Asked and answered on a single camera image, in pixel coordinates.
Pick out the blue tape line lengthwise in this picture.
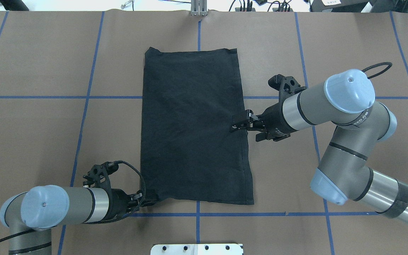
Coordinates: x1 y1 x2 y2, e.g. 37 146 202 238
57 11 105 255

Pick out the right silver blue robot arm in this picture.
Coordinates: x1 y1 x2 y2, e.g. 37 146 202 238
230 69 408 224

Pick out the aluminium frame post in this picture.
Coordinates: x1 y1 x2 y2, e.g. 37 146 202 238
191 0 208 17

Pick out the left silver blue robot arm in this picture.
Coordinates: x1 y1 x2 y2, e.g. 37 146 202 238
0 161 158 255

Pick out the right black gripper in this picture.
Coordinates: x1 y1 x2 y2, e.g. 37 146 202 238
229 74 306 142

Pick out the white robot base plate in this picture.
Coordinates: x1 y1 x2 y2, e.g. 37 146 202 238
150 243 244 255

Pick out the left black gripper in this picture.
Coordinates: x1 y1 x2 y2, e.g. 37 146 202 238
83 162 159 222

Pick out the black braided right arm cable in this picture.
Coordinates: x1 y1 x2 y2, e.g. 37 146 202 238
362 62 393 79

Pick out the black printed t-shirt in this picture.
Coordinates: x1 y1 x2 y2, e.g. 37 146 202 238
141 47 254 205

